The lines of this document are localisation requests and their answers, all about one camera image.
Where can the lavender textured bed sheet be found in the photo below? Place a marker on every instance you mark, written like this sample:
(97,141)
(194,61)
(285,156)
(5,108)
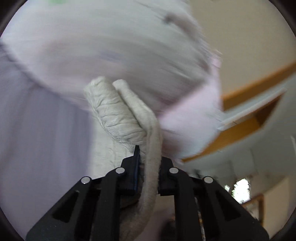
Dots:
(47,145)

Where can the wooden headboard with panel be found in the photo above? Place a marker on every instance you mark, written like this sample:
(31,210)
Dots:
(247,122)

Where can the pink tree-print pillow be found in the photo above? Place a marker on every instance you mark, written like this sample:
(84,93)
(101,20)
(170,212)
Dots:
(157,47)

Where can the beige cable-knit sweater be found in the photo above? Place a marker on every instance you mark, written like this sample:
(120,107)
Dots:
(121,121)

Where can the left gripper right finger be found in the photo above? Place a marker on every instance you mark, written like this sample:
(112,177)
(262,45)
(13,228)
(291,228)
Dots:
(204,210)

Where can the pink flower-print pillow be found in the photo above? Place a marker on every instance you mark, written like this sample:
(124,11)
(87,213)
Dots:
(190,125)

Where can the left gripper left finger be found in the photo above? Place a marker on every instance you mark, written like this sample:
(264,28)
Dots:
(91,209)

